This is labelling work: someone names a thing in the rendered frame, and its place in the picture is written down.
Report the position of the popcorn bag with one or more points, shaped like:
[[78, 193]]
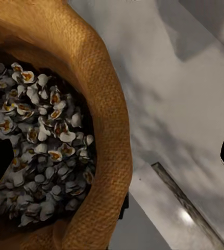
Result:
[[49, 37]]

